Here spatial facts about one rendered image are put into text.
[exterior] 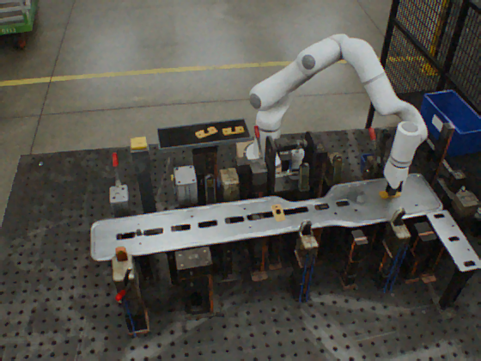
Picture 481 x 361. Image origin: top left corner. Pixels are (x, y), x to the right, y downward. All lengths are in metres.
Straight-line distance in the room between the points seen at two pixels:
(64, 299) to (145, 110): 2.37
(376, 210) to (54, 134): 2.81
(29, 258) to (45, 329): 0.38
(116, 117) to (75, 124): 0.34
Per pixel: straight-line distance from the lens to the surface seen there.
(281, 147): 1.92
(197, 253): 1.75
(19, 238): 2.41
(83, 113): 4.27
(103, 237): 1.88
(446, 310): 2.15
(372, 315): 2.05
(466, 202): 2.07
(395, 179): 1.94
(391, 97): 1.83
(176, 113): 4.10
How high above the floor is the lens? 2.40
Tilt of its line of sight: 44 degrees down
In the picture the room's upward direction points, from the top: 2 degrees clockwise
